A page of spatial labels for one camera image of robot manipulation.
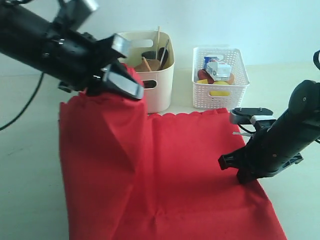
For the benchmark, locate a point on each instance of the red scalloped table cloth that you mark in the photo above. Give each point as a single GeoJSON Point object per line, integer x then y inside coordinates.
{"type": "Point", "coordinates": [132, 176]}

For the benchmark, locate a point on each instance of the white perforated plastic basket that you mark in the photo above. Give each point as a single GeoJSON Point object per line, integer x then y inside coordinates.
{"type": "Point", "coordinates": [201, 92]}

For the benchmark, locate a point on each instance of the blue white milk carton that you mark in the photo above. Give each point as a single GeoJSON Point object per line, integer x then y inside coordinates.
{"type": "Point", "coordinates": [216, 68]}

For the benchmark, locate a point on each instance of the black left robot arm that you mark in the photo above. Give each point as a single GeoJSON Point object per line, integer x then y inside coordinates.
{"type": "Point", "coordinates": [23, 35]}

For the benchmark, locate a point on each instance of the wooden chopstick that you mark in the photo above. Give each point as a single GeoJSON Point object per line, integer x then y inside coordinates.
{"type": "Point", "coordinates": [147, 67]}
{"type": "Point", "coordinates": [158, 43]}

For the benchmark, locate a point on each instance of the red sausage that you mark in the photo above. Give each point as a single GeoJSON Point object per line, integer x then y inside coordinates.
{"type": "Point", "coordinates": [203, 75]}

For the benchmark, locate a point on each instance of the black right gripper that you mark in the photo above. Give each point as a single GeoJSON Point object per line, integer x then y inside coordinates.
{"type": "Point", "coordinates": [256, 160]}

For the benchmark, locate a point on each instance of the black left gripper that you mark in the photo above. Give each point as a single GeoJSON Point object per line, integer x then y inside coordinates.
{"type": "Point", "coordinates": [79, 61]}

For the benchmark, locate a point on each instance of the stainless steel cup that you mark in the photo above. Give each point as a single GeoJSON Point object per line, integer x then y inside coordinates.
{"type": "Point", "coordinates": [150, 55]}

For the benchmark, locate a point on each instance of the yellow cheese wedge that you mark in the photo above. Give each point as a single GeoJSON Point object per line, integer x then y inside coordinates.
{"type": "Point", "coordinates": [203, 81]}

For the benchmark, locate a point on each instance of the brown egg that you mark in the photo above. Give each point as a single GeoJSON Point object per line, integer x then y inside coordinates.
{"type": "Point", "coordinates": [231, 79]}

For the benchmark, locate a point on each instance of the steel table knife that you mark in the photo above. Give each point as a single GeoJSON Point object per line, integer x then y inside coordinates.
{"type": "Point", "coordinates": [162, 59]}

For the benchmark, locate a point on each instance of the yellow lemon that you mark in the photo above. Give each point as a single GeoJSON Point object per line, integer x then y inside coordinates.
{"type": "Point", "coordinates": [220, 89]}

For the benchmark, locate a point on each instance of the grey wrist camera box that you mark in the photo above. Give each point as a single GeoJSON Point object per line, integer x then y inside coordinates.
{"type": "Point", "coordinates": [249, 115]}

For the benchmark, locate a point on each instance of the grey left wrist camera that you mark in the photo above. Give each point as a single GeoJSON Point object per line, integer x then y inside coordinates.
{"type": "Point", "coordinates": [73, 13]}

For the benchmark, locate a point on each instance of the cream plastic bin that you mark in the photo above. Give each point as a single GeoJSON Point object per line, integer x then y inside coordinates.
{"type": "Point", "coordinates": [158, 98]}

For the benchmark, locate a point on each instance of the brown wooden plate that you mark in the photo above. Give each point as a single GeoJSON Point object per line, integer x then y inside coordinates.
{"type": "Point", "coordinates": [148, 78]}

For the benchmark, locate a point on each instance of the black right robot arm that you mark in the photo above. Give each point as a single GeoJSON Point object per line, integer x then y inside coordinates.
{"type": "Point", "coordinates": [298, 124]}

